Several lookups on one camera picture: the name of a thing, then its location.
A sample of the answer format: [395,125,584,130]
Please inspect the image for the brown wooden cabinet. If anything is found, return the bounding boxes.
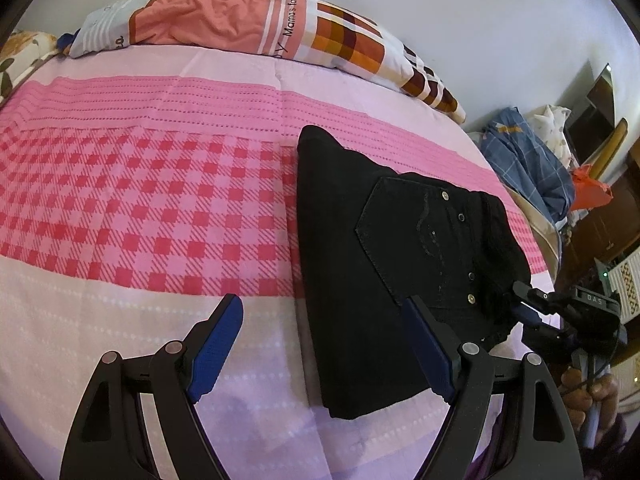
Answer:
[560,150,640,271]

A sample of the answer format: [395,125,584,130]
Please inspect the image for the black pants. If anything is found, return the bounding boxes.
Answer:
[296,125,533,420]

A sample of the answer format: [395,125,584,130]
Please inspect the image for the orange plaid pillow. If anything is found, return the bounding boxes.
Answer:
[67,0,466,123]

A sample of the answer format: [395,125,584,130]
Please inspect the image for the blue plaid cloth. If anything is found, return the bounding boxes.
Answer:
[482,106,576,221]

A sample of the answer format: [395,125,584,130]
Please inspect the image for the floral pillow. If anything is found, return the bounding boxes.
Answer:
[0,29,58,106]

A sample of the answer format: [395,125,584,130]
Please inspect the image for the dark framed panel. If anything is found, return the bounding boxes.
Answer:
[567,62,628,161]

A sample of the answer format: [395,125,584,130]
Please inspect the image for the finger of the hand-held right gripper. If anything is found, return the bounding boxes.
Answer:
[512,281,563,313]
[514,305,561,348]

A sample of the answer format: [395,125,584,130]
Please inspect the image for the orange plastic bag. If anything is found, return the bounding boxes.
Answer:
[570,164,613,211]

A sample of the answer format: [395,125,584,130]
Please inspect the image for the pink checked bed sheet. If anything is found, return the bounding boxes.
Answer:
[0,42,556,480]

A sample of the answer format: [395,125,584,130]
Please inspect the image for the white floral cloth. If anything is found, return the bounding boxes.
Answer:
[525,104,573,171]

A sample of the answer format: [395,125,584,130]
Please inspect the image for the white lattice basket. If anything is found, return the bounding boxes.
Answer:
[595,252,640,321]

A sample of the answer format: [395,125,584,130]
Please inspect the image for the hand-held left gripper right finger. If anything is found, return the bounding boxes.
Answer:
[401,296,586,480]

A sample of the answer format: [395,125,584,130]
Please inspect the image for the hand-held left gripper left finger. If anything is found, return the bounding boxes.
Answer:
[59,293,245,480]

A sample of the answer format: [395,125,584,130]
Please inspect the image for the person's right hand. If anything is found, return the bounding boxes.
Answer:
[560,367,626,417]

